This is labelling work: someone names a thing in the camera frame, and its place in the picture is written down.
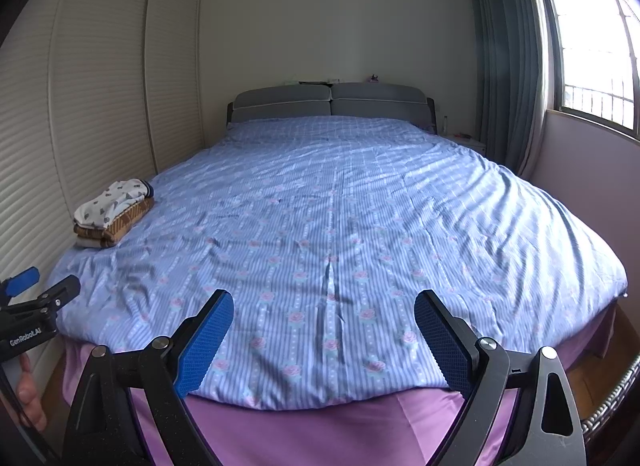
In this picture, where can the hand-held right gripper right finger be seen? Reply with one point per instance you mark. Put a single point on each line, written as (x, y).
(442, 341)

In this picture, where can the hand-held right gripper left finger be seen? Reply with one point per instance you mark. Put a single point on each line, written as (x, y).
(205, 341)

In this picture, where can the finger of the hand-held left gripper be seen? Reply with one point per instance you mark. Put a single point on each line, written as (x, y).
(22, 280)
(60, 291)

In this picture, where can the white printed polo shirt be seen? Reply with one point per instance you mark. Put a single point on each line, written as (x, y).
(115, 198)

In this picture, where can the person's left hand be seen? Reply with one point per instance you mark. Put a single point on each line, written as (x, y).
(31, 396)

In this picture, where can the brown patterned folded cloth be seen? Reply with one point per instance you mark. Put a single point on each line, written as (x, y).
(125, 223)

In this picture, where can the purple bed sheet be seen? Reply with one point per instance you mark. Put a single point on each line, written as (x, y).
(350, 436)

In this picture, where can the blue floral striped bedspread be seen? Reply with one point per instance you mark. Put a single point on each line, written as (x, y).
(350, 196)

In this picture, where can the dark wicker basket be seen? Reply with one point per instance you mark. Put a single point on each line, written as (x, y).
(620, 396)

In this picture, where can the white nightstand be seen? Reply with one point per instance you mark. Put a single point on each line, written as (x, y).
(467, 143)

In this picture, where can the small clear bottle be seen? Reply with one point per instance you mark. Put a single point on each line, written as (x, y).
(444, 123)

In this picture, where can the beige louvred wardrobe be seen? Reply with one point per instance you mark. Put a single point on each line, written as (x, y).
(100, 70)

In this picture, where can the grey padded headboard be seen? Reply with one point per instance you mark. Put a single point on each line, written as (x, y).
(370, 100)

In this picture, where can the dark flat book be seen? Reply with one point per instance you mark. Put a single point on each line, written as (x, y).
(312, 81)

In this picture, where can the grey-green curtain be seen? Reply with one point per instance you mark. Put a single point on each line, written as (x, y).
(505, 45)

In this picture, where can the window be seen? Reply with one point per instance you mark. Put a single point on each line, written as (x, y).
(590, 45)

